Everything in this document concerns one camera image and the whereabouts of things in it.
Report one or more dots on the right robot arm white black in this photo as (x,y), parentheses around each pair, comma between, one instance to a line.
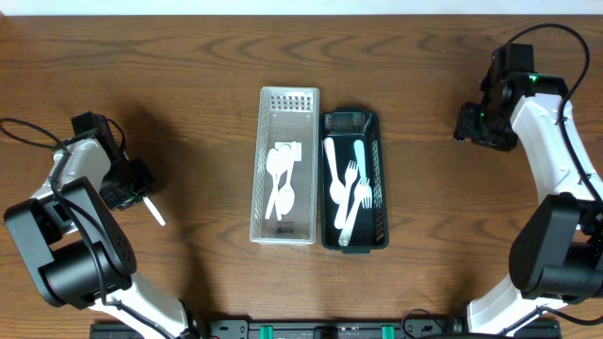
(556,260)

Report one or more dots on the white plastic spoon bowl down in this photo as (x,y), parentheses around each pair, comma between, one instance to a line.
(286,193)

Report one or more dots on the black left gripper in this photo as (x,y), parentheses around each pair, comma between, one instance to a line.
(130,189)

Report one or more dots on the pale blue plastic fork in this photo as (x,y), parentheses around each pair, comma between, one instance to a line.
(360,154)

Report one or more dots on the white plastic spoon crossing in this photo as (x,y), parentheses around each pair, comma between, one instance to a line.
(274,168)

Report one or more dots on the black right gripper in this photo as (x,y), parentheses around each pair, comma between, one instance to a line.
(476,130)

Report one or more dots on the white plastic spoon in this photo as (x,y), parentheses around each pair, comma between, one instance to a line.
(336,188)
(154,211)
(284,151)

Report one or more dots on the clear perforated plastic basket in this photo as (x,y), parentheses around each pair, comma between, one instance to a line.
(285,176)

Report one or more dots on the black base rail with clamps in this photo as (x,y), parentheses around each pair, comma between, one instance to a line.
(413,328)

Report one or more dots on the dark green perforated plastic basket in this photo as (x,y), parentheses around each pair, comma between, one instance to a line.
(344,126)

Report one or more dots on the white plastic fork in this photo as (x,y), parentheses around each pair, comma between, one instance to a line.
(359,221)
(351,175)

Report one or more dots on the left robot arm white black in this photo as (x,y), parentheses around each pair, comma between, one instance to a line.
(74,249)

